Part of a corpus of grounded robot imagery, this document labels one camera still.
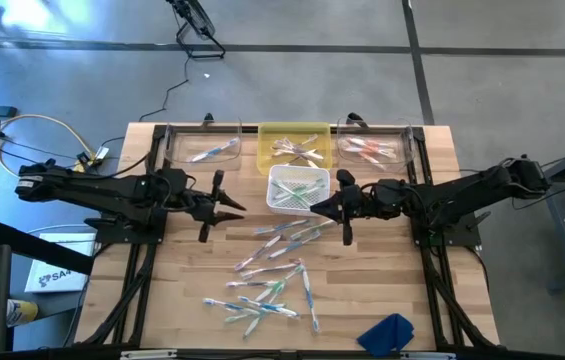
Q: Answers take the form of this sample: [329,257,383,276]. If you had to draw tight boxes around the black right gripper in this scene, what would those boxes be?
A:
[310,168,407,246]

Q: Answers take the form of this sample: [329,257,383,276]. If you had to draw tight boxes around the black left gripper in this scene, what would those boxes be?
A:
[180,169,247,244]

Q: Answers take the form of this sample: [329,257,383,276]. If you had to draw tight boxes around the blue toothbrush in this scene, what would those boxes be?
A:
[202,297,262,317]
[238,291,302,320]
[300,259,321,334]
[189,137,241,164]
[265,230,322,260]
[253,218,313,237]

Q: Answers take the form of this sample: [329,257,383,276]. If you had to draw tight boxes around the purple toothbrush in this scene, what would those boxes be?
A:
[225,278,280,289]
[240,259,304,279]
[270,142,324,161]
[233,234,284,273]
[271,133,319,154]
[289,154,321,170]
[281,149,323,169]
[274,139,313,156]

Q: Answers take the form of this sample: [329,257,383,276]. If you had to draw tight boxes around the white perforated plastic basket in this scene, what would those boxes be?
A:
[266,164,332,217]

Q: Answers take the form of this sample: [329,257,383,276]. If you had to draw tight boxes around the yellow translucent plastic bin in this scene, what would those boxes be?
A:
[257,121,334,176]

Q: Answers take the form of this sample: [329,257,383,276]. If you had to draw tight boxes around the clear plastic bin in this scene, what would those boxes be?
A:
[335,118,417,169]
[163,119,243,165]

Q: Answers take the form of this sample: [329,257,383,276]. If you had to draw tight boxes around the blue cloth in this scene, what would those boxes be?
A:
[355,312,416,358]

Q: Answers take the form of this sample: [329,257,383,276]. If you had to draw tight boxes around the white printed box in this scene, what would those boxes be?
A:
[23,232,98,294]

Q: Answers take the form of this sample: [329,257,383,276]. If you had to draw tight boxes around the black diagonal beam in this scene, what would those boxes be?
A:
[0,219,96,276]

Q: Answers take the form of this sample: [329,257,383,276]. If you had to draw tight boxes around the yellow and white can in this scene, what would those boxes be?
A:
[5,298,40,329]

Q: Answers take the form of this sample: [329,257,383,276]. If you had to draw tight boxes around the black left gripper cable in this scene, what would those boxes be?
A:
[159,172,198,212]

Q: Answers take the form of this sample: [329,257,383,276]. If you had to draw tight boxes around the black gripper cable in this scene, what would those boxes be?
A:
[361,180,436,236]
[159,172,198,212]

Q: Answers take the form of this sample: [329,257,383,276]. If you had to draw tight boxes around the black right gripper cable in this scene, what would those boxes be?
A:
[361,180,436,236]

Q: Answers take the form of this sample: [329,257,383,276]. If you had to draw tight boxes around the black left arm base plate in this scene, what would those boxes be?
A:
[84,205,169,246]

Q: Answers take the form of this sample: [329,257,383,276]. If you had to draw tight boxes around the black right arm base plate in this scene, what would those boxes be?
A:
[408,205,492,248]

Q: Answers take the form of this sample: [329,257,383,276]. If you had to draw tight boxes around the black stand cable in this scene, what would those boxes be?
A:
[137,55,191,124]

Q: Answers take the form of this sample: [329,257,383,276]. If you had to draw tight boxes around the silver bracket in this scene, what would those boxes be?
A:
[399,351,459,360]
[119,349,179,360]

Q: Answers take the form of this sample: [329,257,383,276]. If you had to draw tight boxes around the yellow floor cable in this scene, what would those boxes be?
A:
[0,82,96,185]

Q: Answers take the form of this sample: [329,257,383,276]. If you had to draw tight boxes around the black floor cable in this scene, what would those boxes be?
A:
[0,132,128,211]

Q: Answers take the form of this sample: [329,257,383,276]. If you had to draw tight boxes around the grey desk frame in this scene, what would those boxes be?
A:
[520,137,565,295]

